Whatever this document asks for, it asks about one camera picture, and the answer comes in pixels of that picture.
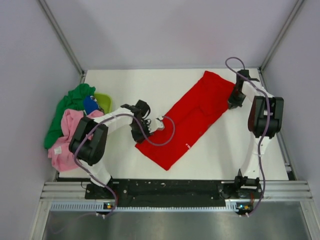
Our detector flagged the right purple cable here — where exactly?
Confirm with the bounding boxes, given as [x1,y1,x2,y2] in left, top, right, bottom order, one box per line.
[224,56,272,216]

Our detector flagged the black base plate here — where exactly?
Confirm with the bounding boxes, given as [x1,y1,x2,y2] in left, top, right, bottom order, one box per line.
[85,177,262,208]

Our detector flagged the green t shirt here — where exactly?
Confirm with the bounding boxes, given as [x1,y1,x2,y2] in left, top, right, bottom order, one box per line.
[43,83,96,150]

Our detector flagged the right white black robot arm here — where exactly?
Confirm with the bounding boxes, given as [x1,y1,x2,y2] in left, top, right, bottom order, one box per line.
[227,69,284,181]

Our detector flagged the lime green tray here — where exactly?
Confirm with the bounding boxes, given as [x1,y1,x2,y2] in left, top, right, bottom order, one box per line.
[94,92,113,114]

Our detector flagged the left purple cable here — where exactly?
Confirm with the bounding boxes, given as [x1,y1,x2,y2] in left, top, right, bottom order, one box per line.
[73,113,176,217]

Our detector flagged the purple cable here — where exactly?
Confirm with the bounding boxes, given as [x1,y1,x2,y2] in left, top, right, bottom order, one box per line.
[73,113,176,217]
[224,56,272,216]

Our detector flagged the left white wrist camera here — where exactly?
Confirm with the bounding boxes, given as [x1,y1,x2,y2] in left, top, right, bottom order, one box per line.
[151,116,165,132]

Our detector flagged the blue t shirt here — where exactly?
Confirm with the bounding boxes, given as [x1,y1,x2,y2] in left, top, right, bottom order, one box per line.
[83,95,100,115]

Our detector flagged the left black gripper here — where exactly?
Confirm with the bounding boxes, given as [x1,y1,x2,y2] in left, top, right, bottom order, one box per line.
[130,120,154,144]

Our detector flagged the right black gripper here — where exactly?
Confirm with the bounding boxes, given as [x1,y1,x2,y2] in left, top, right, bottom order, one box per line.
[226,86,245,110]

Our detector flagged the pink t shirt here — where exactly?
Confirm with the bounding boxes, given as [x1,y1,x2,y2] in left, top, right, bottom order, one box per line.
[47,108,105,173]

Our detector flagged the grey slotted cable duct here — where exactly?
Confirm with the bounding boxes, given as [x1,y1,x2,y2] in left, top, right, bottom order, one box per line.
[50,201,239,212]

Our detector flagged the right aluminium frame post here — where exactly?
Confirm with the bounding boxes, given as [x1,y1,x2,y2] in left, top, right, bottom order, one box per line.
[258,0,306,73]

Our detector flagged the aluminium frame post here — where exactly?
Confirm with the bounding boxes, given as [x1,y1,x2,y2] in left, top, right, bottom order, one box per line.
[36,0,85,77]
[258,0,306,73]

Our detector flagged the left aluminium frame post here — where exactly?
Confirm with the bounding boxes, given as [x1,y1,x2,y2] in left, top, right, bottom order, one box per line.
[36,0,85,77]

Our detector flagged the red t shirt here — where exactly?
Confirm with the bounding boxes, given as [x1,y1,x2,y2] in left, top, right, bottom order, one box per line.
[135,71,235,171]

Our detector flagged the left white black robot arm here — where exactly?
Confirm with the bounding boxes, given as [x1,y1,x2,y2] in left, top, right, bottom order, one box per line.
[68,100,152,199]

